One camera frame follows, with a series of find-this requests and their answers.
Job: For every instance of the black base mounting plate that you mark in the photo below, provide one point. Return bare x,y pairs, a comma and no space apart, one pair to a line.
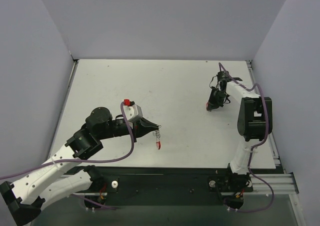
156,186

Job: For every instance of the silver keyring with red tag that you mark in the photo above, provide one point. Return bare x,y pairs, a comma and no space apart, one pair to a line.
157,135

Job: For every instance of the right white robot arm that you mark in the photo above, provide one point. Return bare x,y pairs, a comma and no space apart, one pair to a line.
254,122

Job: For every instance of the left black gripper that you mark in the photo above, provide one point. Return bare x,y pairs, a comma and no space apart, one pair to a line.
136,131

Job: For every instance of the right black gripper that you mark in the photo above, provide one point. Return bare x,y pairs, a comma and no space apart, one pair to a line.
215,98

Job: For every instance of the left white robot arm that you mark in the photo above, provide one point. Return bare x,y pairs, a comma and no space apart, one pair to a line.
70,169

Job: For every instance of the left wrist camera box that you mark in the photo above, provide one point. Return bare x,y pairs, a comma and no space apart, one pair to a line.
132,111

